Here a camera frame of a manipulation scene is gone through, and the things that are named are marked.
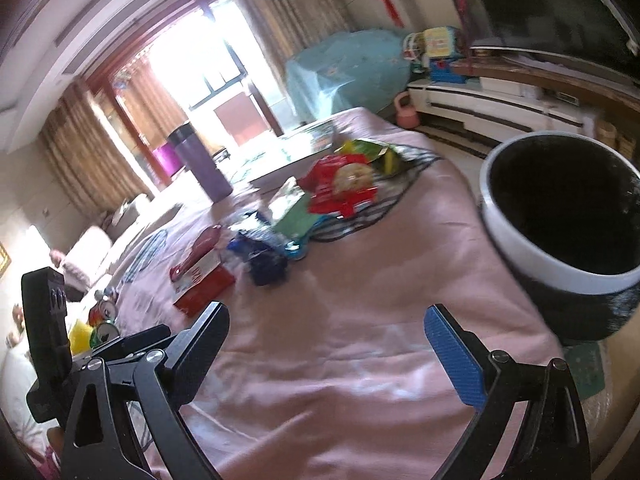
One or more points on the beige patterned curtain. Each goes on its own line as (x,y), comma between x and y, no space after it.
(290,5)
(95,150)

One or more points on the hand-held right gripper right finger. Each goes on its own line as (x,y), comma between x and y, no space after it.
(457,355)

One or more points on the teal cloth-covered furniture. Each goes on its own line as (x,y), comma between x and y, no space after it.
(345,70)

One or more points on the pink kettlebell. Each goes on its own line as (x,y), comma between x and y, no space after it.
(407,115)

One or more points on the beige sofa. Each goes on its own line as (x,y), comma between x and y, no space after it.
(95,255)

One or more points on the brown wooden shelf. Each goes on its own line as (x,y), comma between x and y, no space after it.
(550,77)

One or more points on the white-rimmed black trash bin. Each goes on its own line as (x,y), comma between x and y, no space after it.
(545,260)

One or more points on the round wooden boxes stack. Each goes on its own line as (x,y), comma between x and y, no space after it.
(606,135)

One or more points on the red green drink can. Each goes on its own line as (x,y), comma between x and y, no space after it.
(103,310)
(106,332)

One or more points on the black television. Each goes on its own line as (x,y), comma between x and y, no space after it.
(540,5)

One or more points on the colourful activity cube toy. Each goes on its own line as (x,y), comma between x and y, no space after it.
(442,42)

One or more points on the pink red pouch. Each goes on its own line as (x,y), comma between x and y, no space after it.
(200,250)

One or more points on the red carton box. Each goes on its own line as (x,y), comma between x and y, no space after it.
(205,290)

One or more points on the red snack wrapper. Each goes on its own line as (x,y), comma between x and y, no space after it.
(345,180)

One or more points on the white television cabinet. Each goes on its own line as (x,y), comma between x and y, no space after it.
(480,102)

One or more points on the purple thermos bottle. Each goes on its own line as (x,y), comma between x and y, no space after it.
(202,160)

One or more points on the white picture book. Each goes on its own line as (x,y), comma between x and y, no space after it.
(295,160)

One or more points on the green yellow snack wrapper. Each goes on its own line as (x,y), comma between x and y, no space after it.
(390,152)

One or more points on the yellow plastic item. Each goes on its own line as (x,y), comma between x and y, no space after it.
(81,339)

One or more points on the blue toy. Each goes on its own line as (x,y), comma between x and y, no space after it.
(447,70)

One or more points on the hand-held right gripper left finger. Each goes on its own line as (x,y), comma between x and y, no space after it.
(200,342)

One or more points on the dark blue wrapper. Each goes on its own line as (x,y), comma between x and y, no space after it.
(267,267)

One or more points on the magenta storage box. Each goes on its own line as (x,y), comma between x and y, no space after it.
(166,160)

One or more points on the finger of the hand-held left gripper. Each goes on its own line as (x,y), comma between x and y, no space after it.
(46,320)
(132,339)

